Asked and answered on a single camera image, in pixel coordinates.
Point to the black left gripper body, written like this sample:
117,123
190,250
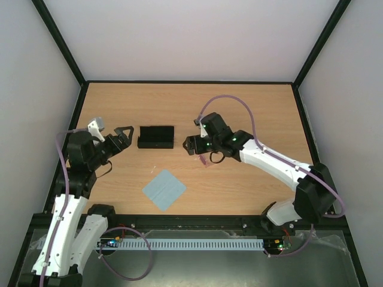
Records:
115,149

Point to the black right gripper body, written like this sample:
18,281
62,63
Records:
194,144

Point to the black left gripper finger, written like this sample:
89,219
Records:
127,140
124,131

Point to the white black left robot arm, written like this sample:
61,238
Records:
66,249

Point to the pink sunglasses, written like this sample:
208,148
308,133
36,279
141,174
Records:
205,161

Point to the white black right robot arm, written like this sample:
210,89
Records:
314,189

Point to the black aluminium frame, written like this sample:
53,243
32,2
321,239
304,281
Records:
196,222

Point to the black sunglasses case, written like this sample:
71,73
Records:
156,137

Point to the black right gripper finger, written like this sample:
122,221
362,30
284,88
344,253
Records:
187,141
188,149

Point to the light blue slotted cable duct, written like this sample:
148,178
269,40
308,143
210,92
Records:
139,244

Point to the light blue cleaning cloth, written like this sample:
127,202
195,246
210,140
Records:
164,190

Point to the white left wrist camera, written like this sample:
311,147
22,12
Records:
95,127

